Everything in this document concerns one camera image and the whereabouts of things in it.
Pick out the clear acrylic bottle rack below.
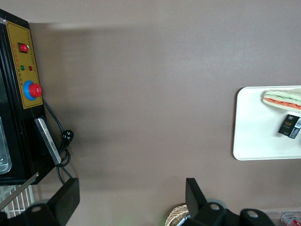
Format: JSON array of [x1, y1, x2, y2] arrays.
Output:
[[262, 209, 301, 226]]

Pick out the black power cable with plug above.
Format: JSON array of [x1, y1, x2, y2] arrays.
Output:
[[41, 98, 74, 186]]

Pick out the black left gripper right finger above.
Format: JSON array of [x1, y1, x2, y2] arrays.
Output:
[[185, 178, 208, 220]]

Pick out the steel tray inside machine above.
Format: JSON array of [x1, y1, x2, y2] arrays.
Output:
[[0, 114, 13, 175]]

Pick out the black machine yellow control panel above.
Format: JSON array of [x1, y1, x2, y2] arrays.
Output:
[[0, 8, 52, 186]]

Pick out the silver metal bar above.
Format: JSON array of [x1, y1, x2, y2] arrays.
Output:
[[34, 117, 63, 165]]

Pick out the black snack packet white label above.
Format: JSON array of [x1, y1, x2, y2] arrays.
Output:
[[278, 113, 301, 140]]

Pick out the cream plastic tray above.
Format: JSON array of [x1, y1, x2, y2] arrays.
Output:
[[232, 86, 301, 161]]

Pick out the red cola bottle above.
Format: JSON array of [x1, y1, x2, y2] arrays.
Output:
[[280, 212, 300, 226]]

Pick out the white wire rack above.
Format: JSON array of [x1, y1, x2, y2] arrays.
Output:
[[0, 184, 36, 220]]

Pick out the light wicker basket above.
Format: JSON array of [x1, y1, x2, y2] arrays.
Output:
[[165, 204, 191, 226]]

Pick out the wrapped triangle sandwich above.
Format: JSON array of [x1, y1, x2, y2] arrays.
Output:
[[261, 87, 301, 114]]

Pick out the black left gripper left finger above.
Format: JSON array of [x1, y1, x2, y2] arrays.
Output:
[[48, 178, 80, 226]]

